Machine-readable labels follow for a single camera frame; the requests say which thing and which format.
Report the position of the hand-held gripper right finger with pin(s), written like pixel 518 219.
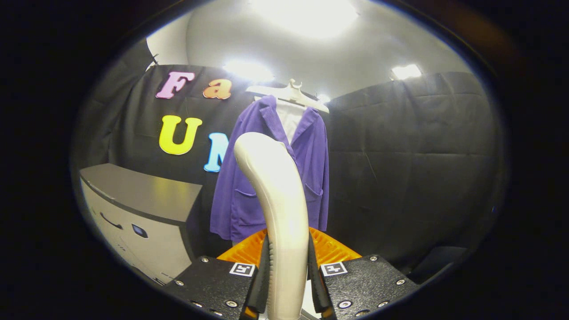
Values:
pixel 313 280

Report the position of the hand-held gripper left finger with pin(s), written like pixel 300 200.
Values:
pixel 265 275

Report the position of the white garment steamer head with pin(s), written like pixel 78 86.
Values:
pixel 280 200

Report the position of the white shirt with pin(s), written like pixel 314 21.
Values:
pixel 290 120

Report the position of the white clothes hanger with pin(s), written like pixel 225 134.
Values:
pixel 293 93

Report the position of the grey cabinet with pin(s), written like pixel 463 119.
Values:
pixel 142 195

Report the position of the small ceiling light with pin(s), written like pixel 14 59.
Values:
pixel 323 98

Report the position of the long ceiling light strip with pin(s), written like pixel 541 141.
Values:
pixel 248 70

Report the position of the double ceiling light panel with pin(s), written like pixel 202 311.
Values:
pixel 406 71

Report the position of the large square ceiling light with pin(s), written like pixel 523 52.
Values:
pixel 306 18

